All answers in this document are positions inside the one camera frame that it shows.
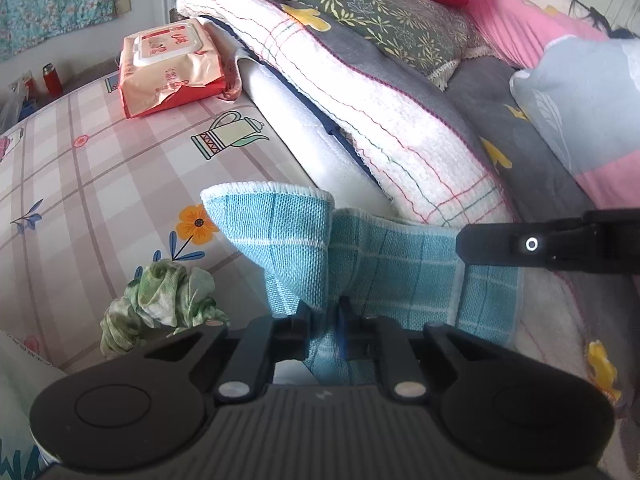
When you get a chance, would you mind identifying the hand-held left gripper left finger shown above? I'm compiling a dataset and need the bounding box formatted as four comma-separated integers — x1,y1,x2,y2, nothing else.
142,300,313,403

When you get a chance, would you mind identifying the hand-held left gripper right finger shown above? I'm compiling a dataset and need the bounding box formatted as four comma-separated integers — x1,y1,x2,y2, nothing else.
337,296,506,401

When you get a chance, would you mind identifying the teal checked towel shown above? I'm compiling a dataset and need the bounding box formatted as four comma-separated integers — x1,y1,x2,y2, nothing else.
200,183,525,385

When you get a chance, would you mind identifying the green tie-dye scrunchie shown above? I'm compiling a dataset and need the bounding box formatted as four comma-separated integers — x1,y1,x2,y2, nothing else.
100,258,231,359

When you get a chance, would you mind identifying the grey quilt with yellow print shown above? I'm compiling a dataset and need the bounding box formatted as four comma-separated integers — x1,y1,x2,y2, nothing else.
225,0,640,411

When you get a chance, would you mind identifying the white checked blanket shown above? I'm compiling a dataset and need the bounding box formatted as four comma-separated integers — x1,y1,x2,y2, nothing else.
175,0,621,411

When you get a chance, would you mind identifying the pink and blue quilt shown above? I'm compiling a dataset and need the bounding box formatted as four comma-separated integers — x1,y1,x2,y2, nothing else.
465,0,640,211

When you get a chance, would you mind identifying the orange wet wipes pack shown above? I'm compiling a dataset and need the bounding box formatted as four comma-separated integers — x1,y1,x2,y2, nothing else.
117,17,227,119

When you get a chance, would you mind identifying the green leaf print pillow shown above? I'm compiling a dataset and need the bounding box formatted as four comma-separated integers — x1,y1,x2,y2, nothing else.
262,0,493,91

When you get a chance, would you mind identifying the red lighter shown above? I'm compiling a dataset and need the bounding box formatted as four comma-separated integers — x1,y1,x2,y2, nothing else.
42,63,62,97

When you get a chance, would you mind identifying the white water dispenser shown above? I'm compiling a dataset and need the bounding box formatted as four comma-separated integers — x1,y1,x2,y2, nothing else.
151,0,183,28

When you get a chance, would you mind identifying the teal floral wall cloth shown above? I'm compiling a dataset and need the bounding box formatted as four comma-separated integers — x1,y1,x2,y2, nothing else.
0,0,117,63

